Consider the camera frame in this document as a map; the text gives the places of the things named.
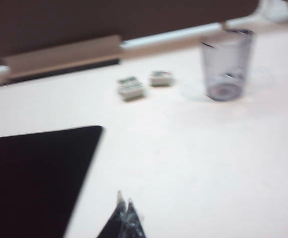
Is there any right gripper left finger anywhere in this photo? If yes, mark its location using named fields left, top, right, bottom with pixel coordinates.
left=96, top=190, right=126, bottom=238

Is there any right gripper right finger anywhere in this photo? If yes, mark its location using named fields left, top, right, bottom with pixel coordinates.
left=123, top=197, right=147, bottom=238

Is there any white mahjong tile green back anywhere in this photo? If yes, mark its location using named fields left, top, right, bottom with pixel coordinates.
left=148, top=70, right=173, bottom=88
left=119, top=83, right=146, bottom=104
left=117, top=76, right=141, bottom=88

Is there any black fabric mat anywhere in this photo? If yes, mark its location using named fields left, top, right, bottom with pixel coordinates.
left=0, top=125, right=104, bottom=238

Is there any beige cable tray bracket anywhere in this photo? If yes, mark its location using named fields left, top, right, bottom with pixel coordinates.
left=0, top=34, right=124, bottom=86

